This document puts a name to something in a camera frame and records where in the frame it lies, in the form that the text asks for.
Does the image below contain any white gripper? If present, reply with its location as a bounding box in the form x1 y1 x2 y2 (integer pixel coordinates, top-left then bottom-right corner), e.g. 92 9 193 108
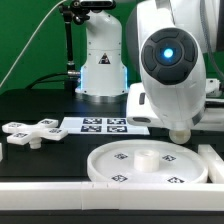
126 83 224 131

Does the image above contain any white round table top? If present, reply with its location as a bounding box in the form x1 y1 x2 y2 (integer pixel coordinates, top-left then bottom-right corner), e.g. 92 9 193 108
87 140 208 184

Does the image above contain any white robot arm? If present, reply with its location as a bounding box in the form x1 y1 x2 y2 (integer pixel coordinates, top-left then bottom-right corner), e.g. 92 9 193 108
76 0 224 131

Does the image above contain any white right fence block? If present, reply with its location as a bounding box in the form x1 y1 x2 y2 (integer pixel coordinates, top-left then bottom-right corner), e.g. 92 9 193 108
198 144 224 184

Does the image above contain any white marker sheet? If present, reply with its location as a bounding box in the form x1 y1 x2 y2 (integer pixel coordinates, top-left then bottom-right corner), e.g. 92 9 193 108
60 117 149 135

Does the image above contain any white cross-shaped table base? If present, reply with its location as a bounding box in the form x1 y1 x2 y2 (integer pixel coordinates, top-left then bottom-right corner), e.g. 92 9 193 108
2 118 68 149

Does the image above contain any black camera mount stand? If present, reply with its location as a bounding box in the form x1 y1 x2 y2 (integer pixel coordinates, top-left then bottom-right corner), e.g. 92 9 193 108
59 0 116 95

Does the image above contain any black cable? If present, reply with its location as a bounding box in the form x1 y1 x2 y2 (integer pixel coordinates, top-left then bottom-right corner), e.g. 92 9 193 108
25 72 81 90

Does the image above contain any white cable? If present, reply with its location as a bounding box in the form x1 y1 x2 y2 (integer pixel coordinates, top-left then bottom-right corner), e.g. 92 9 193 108
0 0 68 88

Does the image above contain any white front fence rail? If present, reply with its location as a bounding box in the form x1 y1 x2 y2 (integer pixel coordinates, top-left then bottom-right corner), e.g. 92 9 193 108
0 182 224 211

